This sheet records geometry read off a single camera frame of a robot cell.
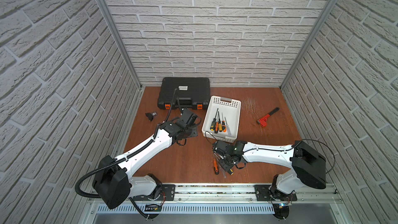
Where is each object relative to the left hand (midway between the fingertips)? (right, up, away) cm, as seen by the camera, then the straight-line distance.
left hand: (194, 127), depth 82 cm
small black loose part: (-31, +5, +19) cm, 36 cm away
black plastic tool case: (-13, +20, +25) cm, 35 cm away
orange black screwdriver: (+17, -2, +14) cm, 22 cm away
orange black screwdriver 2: (+13, -1, +15) cm, 20 cm away
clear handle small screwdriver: (+15, -22, -4) cm, 27 cm away
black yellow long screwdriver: (+10, -2, +13) cm, 17 cm away
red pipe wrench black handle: (+44, +1, +18) cm, 48 cm away
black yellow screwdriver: (+20, -23, -2) cm, 30 cm away
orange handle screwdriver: (+12, -21, -1) cm, 24 cm away
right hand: (+17, -19, +1) cm, 26 cm away
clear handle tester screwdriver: (+20, -3, +14) cm, 25 cm away
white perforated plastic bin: (+17, +2, +19) cm, 25 cm away
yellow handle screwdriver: (+15, -1, +16) cm, 22 cm away
